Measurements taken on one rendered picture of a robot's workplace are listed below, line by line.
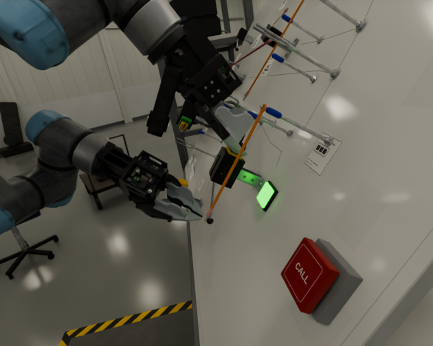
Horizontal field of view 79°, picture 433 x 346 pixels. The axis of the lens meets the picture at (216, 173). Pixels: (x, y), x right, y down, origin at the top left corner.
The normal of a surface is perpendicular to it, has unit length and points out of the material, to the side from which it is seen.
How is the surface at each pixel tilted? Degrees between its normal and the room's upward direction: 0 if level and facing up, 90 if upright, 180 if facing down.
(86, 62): 90
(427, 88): 54
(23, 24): 83
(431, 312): 0
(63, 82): 90
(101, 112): 90
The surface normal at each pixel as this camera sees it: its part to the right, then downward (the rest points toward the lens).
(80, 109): 0.57, 0.21
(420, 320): -0.18, -0.92
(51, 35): 0.72, 0.44
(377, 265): -0.89, -0.37
